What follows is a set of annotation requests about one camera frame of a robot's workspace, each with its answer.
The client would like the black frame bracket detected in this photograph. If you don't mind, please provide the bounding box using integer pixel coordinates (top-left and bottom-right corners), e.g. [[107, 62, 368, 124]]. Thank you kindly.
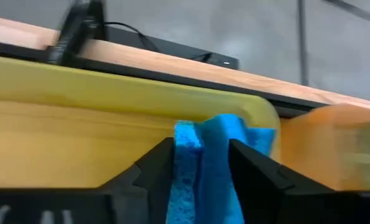
[[46, 0, 106, 66]]

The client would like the blue kitchen sponge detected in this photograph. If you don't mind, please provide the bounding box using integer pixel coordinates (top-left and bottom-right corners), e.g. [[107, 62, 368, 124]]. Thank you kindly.
[[165, 113, 247, 224], [246, 126, 277, 156]]

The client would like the yellow translucent plastic bin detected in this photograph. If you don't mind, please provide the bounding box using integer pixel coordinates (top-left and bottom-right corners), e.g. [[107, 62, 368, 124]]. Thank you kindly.
[[0, 54, 281, 190]]

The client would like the thin black cable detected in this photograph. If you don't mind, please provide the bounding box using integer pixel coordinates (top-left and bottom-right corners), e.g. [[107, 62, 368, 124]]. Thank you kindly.
[[103, 21, 160, 52]]

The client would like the clear green dish soap bottle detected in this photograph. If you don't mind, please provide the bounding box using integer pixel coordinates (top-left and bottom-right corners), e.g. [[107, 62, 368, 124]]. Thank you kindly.
[[336, 123, 370, 190]]

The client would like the black metal table frame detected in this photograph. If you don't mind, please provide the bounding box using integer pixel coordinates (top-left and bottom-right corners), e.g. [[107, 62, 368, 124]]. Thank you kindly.
[[0, 24, 370, 119]]

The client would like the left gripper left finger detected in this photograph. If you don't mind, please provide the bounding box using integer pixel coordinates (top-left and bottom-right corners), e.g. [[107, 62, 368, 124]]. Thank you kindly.
[[99, 138, 175, 224]]

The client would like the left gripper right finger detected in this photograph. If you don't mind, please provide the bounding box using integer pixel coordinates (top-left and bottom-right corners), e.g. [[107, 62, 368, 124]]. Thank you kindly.
[[229, 139, 331, 224]]

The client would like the orange translucent plastic bin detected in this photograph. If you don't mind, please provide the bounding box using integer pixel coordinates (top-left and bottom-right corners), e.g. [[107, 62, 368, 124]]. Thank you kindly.
[[279, 104, 370, 192]]

